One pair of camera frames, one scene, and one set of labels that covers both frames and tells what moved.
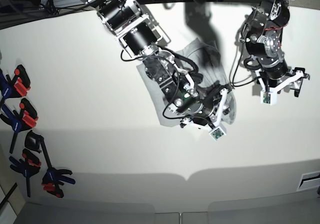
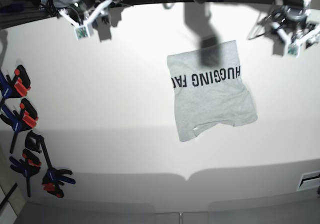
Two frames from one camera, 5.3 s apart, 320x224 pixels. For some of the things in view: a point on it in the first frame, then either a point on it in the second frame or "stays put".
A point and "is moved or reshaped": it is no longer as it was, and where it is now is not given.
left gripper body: [206, 106] to [82, 6]
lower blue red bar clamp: [28, 167] stays put
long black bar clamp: [53, 178] stays put
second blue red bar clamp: [25, 119] stays put
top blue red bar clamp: [18, 87] stays put
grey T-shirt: [211, 67] is moved or reshaped
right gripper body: [277, 75] to [290, 14]
